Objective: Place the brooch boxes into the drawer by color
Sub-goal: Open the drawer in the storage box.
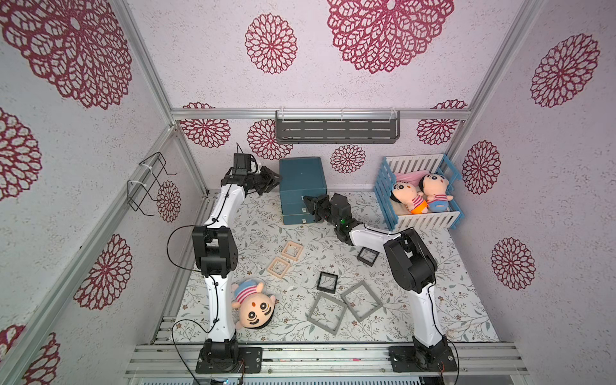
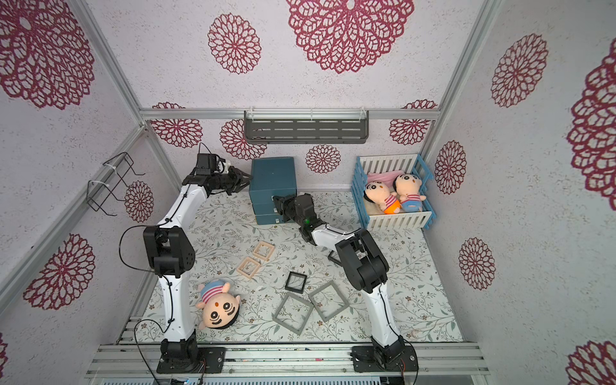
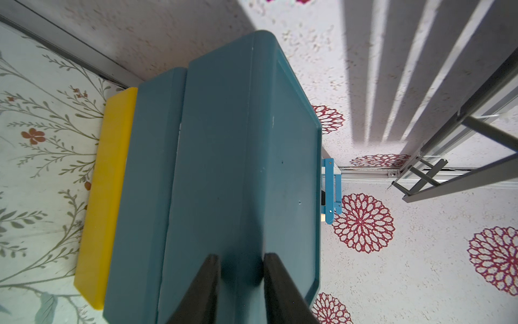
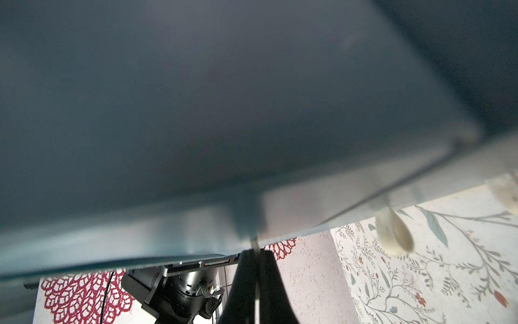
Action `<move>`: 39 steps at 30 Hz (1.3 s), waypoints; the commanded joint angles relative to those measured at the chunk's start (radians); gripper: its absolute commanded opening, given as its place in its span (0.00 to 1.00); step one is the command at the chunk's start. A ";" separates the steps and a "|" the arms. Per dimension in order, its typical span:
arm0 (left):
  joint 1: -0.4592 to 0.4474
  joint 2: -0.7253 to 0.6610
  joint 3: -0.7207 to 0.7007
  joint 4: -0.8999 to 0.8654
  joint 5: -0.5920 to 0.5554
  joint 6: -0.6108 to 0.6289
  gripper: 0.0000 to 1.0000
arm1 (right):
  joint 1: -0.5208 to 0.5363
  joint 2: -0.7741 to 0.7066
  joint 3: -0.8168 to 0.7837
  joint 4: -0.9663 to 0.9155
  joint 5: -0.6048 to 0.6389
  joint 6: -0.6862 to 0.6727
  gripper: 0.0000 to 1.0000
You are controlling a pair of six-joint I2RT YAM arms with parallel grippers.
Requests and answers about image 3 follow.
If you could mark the blue white toy crib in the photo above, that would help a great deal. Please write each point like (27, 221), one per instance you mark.
(331, 191)

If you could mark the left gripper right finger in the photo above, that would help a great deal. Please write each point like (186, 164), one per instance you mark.
(284, 303)

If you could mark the grey wall shelf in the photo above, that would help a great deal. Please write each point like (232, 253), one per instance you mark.
(477, 147)

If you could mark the teal drawer cabinet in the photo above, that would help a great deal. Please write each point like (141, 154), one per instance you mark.
(221, 157)

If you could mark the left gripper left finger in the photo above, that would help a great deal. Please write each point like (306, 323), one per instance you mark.
(199, 303)

